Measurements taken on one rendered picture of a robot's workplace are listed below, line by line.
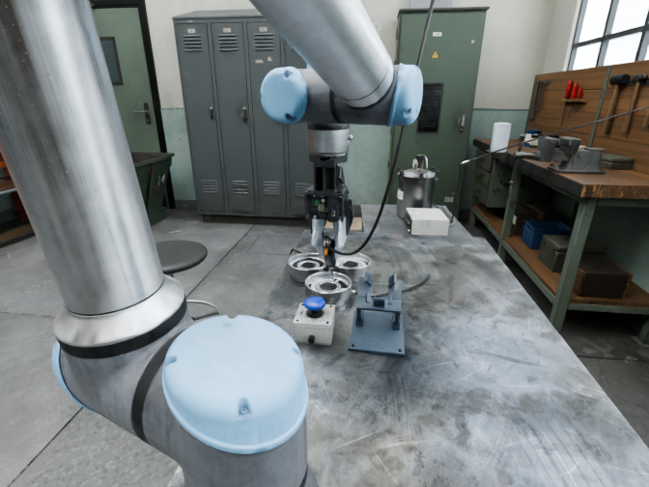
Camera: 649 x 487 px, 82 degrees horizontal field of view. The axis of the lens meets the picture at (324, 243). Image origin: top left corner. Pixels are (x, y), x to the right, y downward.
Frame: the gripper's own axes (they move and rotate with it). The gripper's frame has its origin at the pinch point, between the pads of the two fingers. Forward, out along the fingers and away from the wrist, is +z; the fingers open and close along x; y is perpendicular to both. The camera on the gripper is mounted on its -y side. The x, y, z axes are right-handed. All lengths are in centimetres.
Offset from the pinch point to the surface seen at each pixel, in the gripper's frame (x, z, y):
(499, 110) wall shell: 114, -18, -333
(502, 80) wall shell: 112, -45, -334
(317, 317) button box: -0.3, 8.6, 12.3
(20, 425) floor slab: -128, 93, -19
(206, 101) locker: -158, -26, -272
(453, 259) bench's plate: 30.8, 13.1, -30.5
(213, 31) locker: -144, -83, -272
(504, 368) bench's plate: 32.5, 13.2, 15.3
